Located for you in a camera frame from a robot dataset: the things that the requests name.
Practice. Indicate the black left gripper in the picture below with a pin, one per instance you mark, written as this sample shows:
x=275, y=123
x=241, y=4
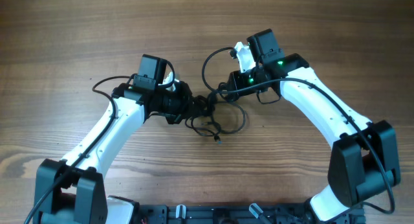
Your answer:
x=187, y=101

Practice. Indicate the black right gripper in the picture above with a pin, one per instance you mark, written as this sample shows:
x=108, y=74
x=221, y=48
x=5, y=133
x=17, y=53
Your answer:
x=236, y=77

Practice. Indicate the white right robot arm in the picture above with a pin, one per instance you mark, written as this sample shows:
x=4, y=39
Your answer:
x=364, y=157

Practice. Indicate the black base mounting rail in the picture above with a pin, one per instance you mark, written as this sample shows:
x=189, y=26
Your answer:
x=289, y=213

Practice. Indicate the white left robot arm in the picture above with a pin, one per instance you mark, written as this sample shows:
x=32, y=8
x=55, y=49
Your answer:
x=71, y=190

